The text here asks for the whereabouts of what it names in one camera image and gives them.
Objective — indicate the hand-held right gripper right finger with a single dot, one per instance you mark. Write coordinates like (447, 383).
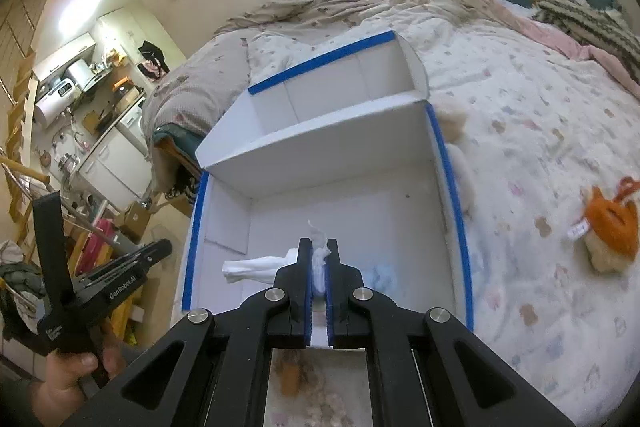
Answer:
(328, 297)

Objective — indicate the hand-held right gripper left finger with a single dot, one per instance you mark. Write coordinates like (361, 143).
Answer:
(308, 297)

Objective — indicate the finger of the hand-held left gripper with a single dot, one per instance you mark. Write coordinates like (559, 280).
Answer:
(150, 253)

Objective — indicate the white sock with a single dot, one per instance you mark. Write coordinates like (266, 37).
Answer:
(250, 269)

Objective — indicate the white cardboard box blue tape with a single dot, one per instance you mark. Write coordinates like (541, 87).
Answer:
(350, 217)

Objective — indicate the person's left hand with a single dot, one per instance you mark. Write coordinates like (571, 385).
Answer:
(57, 387)

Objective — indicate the brown cardboard box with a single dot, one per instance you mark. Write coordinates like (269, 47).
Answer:
(136, 219)

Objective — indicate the pink bag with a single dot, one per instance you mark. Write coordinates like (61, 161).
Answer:
(104, 234)

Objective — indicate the light blue cloth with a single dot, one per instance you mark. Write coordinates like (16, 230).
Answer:
(382, 282)

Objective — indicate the pile of clothes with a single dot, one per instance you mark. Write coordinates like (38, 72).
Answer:
(17, 282)

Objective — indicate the white kitchen counter cabinet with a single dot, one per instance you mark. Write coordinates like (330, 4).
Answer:
(117, 157)

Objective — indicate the white kitchen appliance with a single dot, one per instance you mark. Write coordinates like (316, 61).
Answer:
(52, 102)

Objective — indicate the beige printed duvet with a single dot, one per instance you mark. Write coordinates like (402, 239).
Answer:
(200, 77)

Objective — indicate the black hanging garment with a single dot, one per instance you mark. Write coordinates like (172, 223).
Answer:
(151, 52)

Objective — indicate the beige plush toy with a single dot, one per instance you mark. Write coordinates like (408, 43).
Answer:
(452, 119)

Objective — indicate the white printed bed quilt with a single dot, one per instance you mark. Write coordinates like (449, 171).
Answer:
(525, 132)

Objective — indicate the orange plush toy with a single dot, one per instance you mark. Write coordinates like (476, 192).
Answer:
(612, 219)

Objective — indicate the pink cloth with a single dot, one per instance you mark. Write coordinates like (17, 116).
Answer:
(550, 32)

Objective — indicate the striped knitted cloth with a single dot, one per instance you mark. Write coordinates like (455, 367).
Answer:
(585, 19)

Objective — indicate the wooden shelf frame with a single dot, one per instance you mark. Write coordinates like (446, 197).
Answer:
(17, 132)

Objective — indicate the white wall cabinet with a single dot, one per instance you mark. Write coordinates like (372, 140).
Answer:
(62, 54)

